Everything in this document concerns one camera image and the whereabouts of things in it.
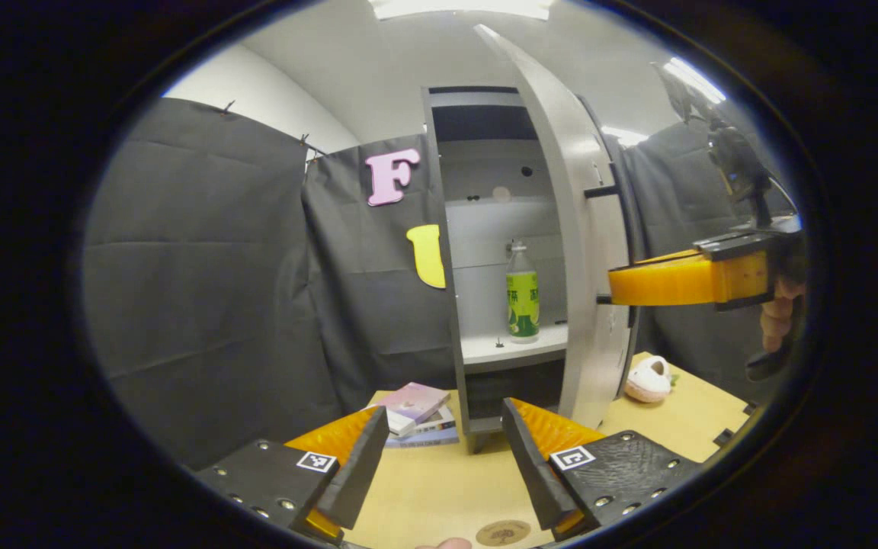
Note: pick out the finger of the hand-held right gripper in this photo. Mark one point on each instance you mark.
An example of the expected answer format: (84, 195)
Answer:
(668, 280)

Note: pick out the small ceiling light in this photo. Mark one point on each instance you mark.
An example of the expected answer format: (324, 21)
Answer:
(626, 137)

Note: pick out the grey cabinet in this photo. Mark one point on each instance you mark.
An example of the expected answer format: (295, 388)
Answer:
(485, 229)

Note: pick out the pink book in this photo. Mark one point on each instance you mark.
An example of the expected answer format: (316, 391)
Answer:
(412, 404)

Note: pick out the large ceiling light panel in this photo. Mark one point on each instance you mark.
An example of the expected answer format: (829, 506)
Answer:
(462, 8)

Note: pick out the blue book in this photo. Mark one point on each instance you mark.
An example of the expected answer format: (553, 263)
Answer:
(431, 441)

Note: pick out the white dark book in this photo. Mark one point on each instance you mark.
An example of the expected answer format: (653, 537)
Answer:
(439, 427)

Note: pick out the pink white plush toy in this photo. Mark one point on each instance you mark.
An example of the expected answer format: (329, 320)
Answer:
(645, 381)

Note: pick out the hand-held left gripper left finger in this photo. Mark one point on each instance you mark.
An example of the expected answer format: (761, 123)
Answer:
(363, 473)

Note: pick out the long ceiling light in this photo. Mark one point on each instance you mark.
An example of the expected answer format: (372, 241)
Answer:
(694, 80)

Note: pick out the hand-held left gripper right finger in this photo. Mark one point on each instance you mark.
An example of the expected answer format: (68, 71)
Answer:
(534, 473)

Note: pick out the round brown coaster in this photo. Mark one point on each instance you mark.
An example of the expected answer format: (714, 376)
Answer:
(503, 532)

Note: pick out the black backdrop cloth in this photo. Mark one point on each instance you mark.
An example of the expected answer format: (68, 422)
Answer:
(203, 290)

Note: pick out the green label bottle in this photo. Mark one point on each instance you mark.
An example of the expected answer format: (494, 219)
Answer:
(523, 305)

